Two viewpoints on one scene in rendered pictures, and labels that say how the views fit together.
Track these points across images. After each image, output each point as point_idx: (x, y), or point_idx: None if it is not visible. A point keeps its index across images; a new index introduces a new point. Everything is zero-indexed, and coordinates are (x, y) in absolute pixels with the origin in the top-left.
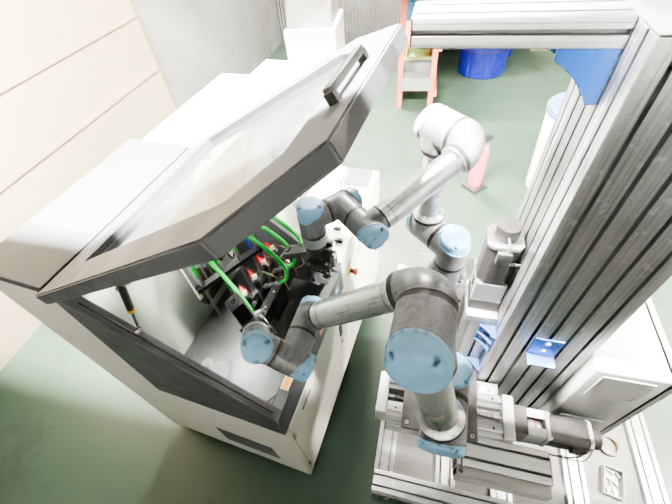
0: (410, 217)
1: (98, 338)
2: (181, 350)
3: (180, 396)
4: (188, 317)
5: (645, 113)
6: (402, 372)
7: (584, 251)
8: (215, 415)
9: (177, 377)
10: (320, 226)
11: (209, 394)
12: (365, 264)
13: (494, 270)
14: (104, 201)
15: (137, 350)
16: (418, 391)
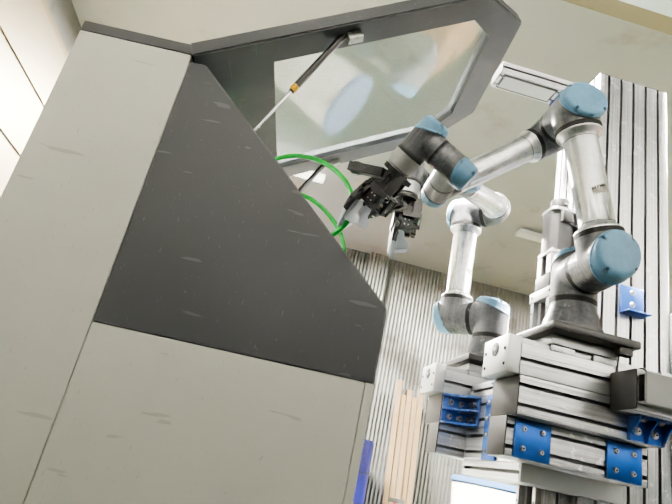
0: (438, 303)
1: (162, 137)
2: None
3: (155, 322)
4: None
5: (608, 103)
6: (579, 94)
7: (617, 179)
8: (194, 395)
9: (247, 216)
10: (422, 172)
11: (281, 258)
12: None
13: (562, 232)
14: None
15: (233, 149)
16: (592, 111)
